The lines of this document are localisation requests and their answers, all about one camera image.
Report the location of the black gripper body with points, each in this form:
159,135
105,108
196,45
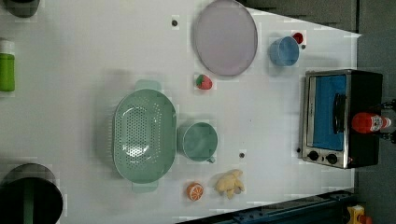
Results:
384,134

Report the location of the red ketchup bottle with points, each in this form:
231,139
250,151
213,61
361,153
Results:
365,122

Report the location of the black robot base upper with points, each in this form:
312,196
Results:
22,8

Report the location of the black robot base lower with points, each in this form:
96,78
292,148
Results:
29,195

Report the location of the silver black toaster oven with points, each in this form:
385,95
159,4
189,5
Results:
331,100

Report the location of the small red toy fruit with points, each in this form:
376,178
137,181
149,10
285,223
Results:
298,37

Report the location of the yellow orange object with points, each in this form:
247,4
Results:
357,215

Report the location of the blue plastic cup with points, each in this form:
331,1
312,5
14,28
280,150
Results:
284,51

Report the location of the grey round plate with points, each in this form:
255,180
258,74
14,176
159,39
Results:
225,38

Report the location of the yellow banana toy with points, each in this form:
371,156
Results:
229,183

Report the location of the red strawberry toy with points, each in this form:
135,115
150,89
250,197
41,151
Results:
203,82

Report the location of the green plastic cup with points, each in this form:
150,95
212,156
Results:
197,141

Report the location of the orange slice toy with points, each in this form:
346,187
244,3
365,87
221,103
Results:
195,191

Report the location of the green perforated colander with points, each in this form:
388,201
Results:
144,136

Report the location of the green white bottle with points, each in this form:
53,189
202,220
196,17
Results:
7,65

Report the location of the blue metal frame rail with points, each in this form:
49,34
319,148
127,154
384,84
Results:
327,208

